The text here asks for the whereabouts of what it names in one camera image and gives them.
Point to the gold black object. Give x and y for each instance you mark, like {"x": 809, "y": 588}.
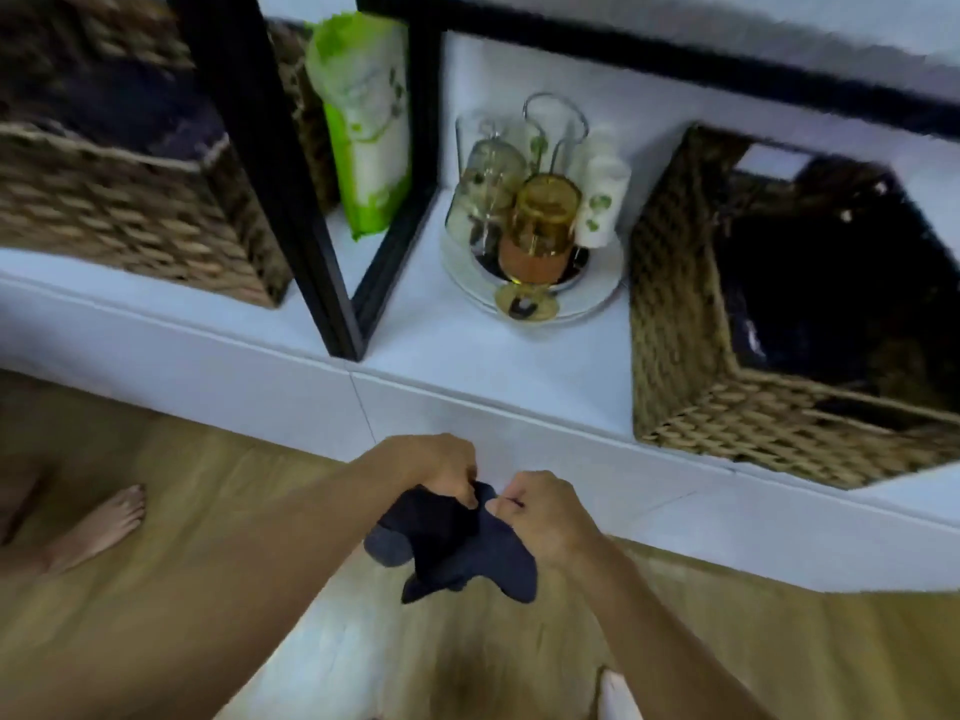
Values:
{"x": 540, "y": 217}

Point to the large wicker hamper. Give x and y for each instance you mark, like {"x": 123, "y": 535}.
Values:
{"x": 112, "y": 209}

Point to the person's right forearm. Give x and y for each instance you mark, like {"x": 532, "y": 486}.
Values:
{"x": 660, "y": 644}

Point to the black metal shelf rail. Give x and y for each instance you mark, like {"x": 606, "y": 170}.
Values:
{"x": 675, "y": 59}

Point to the white leaf print cup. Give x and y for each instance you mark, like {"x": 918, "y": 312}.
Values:
{"x": 604, "y": 187}

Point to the green white plastic pouch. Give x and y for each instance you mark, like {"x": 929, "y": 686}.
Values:
{"x": 367, "y": 142}

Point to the black metal shelf leg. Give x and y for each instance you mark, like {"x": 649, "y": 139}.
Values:
{"x": 420, "y": 104}

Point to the person's left forearm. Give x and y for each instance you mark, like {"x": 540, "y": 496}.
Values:
{"x": 187, "y": 592}

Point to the plain dark navy towel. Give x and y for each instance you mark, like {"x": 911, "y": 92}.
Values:
{"x": 450, "y": 539}

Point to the person's right hand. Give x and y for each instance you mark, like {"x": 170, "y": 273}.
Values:
{"x": 551, "y": 517}

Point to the woven wicker basket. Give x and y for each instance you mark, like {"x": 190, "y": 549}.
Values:
{"x": 675, "y": 292}

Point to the person's left hand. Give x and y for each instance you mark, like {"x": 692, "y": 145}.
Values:
{"x": 427, "y": 461}

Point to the person's bare foot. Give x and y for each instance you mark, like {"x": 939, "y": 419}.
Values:
{"x": 97, "y": 528}

